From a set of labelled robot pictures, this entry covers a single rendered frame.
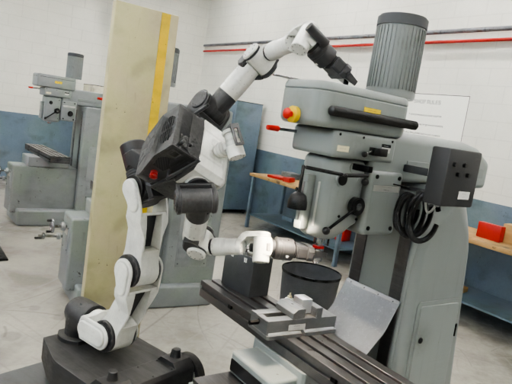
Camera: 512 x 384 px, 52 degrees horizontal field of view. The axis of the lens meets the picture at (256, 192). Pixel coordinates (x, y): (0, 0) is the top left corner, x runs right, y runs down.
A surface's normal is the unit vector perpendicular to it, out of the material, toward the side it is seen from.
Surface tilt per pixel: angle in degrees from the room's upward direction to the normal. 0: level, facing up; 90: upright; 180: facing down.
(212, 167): 59
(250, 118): 90
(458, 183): 90
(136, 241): 90
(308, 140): 90
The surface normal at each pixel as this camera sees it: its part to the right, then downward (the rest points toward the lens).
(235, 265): -0.76, -0.03
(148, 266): 0.79, 0.04
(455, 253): 0.57, 0.17
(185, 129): 0.74, -0.35
